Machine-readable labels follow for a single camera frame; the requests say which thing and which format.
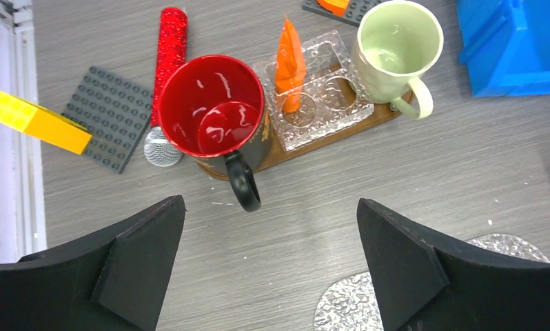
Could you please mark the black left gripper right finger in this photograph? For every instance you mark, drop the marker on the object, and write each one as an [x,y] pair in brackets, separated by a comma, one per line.
[426,280]

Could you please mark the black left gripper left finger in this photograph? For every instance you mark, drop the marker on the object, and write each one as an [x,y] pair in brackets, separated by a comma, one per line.
[114,278]

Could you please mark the clear glass toothbrush holder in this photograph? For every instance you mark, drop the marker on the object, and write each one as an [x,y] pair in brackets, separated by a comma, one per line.
[331,99]

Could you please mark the light green mug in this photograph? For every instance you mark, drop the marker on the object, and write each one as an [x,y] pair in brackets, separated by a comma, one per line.
[397,42]

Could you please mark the brown oval wooden tray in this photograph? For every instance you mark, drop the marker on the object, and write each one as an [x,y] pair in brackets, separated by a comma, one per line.
[382,114]

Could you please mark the red glitter toy microphone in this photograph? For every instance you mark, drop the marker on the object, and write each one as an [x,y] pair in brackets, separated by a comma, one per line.
[171,55]

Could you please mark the yellow toy block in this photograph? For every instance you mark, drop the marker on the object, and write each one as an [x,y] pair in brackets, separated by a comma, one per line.
[43,124]

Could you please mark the dark grey studded baseplate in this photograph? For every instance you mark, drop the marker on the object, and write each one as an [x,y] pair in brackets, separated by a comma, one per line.
[115,111]

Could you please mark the blue plastic organizer bin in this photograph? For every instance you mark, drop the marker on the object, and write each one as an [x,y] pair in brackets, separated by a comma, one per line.
[506,46]

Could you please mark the grey baseplate with orange track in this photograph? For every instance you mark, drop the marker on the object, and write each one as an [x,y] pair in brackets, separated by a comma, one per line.
[350,12]

